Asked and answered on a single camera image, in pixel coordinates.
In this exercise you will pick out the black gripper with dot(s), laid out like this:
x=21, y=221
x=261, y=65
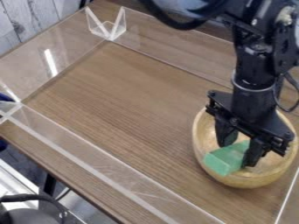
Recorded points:
x=248, y=111

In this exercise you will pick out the green rectangular block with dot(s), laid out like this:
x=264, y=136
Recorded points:
x=225, y=160

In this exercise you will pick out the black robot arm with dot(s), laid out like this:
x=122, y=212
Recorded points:
x=264, y=28

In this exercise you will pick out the light wooden bowl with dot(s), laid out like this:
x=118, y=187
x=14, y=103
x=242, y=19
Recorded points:
x=269, y=175

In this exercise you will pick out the blue object at edge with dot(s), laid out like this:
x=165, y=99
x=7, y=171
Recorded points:
x=6, y=98

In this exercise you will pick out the clear acrylic tray enclosure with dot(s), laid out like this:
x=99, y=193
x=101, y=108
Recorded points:
x=110, y=88

